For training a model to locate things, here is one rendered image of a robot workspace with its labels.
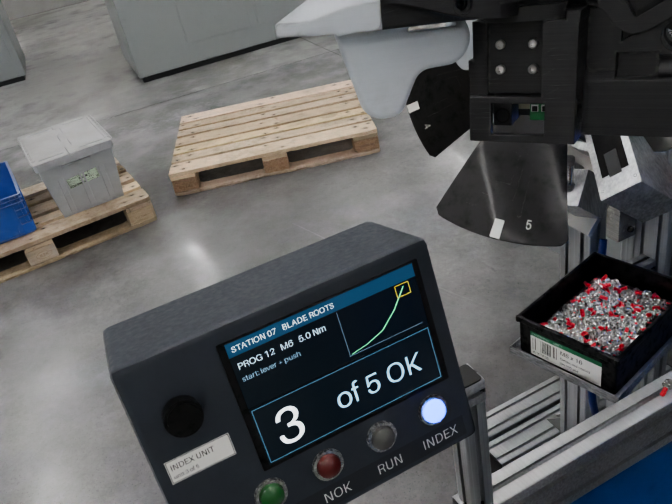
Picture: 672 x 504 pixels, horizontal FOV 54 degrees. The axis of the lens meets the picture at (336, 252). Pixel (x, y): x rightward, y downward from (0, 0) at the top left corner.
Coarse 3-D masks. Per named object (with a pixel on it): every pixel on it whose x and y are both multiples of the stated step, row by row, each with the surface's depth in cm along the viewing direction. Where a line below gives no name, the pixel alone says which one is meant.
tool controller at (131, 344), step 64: (320, 256) 56; (384, 256) 52; (128, 320) 55; (192, 320) 50; (256, 320) 48; (320, 320) 50; (384, 320) 52; (128, 384) 46; (192, 384) 47; (256, 384) 49; (320, 384) 51; (384, 384) 53; (448, 384) 56; (192, 448) 48; (256, 448) 50; (320, 448) 52
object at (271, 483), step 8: (264, 480) 51; (272, 480) 51; (280, 480) 51; (256, 488) 51; (264, 488) 51; (272, 488) 50; (280, 488) 51; (256, 496) 51; (264, 496) 50; (272, 496) 50; (280, 496) 51
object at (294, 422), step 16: (304, 384) 51; (272, 400) 50; (288, 400) 50; (304, 400) 51; (256, 416) 50; (272, 416) 50; (288, 416) 51; (304, 416) 51; (320, 416) 52; (272, 432) 50; (288, 432) 51; (304, 432) 51; (320, 432) 52; (272, 448) 50; (288, 448) 51
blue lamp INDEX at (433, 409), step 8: (424, 400) 55; (432, 400) 55; (440, 400) 55; (424, 408) 55; (432, 408) 55; (440, 408) 55; (424, 416) 55; (432, 416) 55; (440, 416) 55; (432, 424) 56
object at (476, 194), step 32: (512, 128) 111; (480, 160) 112; (512, 160) 110; (544, 160) 110; (448, 192) 115; (480, 192) 112; (512, 192) 110; (544, 192) 109; (480, 224) 111; (512, 224) 109; (544, 224) 108
